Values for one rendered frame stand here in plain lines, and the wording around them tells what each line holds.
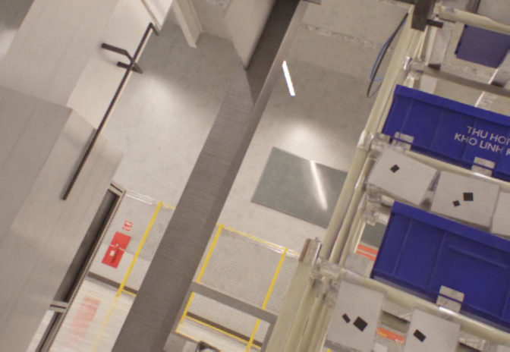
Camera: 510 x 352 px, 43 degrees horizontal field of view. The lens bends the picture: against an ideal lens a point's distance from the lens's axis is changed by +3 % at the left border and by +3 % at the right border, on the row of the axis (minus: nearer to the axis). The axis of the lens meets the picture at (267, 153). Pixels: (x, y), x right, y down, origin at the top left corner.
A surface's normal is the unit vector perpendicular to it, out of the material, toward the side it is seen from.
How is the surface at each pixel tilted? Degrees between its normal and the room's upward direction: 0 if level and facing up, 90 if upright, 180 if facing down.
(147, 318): 90
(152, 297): 90
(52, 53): 90
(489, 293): 93
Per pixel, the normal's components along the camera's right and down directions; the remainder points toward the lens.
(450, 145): -0.14, -0.24
